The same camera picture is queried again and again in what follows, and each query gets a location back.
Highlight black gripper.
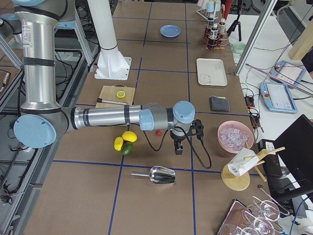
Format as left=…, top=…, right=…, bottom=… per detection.
left=170, top=128, right=185, bottom=155

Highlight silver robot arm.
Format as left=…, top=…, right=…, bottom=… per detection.
left=13, top=0, right=196, bottom=154

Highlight metal ice scoop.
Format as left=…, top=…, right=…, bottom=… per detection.
left=131, top=166, right=176, bottom=185

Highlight yellow lemon large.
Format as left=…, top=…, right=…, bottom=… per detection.
left=121, top=131, right=137, bottom=142

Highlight green lime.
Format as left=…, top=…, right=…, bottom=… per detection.
left=121, top=142, right=133, bottom=156

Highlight pink bowl of ice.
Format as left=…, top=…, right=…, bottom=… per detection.
left=217, top=120, right=254, bottom=153

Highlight grey folded cloth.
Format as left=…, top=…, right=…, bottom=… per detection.
left=209, top=96, right=230, bottom=112

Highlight yellow lemon small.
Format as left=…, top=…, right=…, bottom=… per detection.
left=113, top=137, right=124, bottom=151

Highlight wooden cup stand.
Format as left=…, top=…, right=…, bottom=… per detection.
left=221, top=147, right=285, bottom=191

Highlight lemon half slice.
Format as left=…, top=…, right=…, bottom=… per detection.
left=116, top=91, right=126, bottom=99

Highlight cream bear tray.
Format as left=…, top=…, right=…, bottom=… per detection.
left=196, top=58, right=227, bottom=87

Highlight wooden cutting board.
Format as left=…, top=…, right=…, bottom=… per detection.
left=95, top=85, right=135, bottom=108

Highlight steel muddler rod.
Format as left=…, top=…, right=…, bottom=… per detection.
left=97, top=98, right=127, bottom=105

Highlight clear wine glasses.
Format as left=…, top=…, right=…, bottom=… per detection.
left=217, top=196, right=290, bottom=235

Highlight blue teach pendant near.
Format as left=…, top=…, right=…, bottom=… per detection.
left=260, top=82, right=298, bottom=114

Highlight blue teach pendant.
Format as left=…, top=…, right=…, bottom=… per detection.
left=270, top=60, right=306, bottom=86
left=260, top=82, right=298, bottom=114

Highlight black monitor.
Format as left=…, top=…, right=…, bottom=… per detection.
left=263, top=115, right=313, bottom=203

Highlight dark tea bottle three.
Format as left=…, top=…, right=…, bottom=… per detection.
left=218, top=18, right=227, bottom=46

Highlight mint green bowl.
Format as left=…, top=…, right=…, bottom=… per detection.
left=232, top=42, right=246, bottom=54

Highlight dark tea bottle two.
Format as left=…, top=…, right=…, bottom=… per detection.
left=209, top=23, right=218, bottom=47

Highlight dark tea bottle one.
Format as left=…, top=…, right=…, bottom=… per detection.
left=204, top=17, right=214, bottom=40

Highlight blue teach pendant far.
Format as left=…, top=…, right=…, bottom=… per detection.
left=270, top=60, right=306, bottom=86

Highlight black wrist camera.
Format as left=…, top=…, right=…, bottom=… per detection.
left=192, top=119, right=204, bottom=141

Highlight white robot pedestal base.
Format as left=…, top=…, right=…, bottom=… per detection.
left=88, top=0, right=132, bottom=81

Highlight copper wire bottle rack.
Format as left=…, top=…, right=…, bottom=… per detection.
left=203, top=18, right=229, bottom=49

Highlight white wire cup rack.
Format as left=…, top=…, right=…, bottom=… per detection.
left=196, top=0, right=225, bottom=20

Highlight black camera tripod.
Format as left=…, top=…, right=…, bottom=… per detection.
left=226, top=0, right=246, bottom=42

